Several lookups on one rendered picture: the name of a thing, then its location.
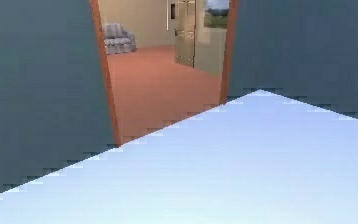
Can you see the beige room door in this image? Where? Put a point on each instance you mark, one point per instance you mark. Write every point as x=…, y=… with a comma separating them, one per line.
x=185, y=33

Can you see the grey armchair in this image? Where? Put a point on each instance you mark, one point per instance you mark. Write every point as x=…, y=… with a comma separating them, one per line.
x=117, y=38

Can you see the window with landscape view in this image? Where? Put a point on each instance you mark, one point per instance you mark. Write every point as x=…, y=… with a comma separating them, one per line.
x=217, y=14

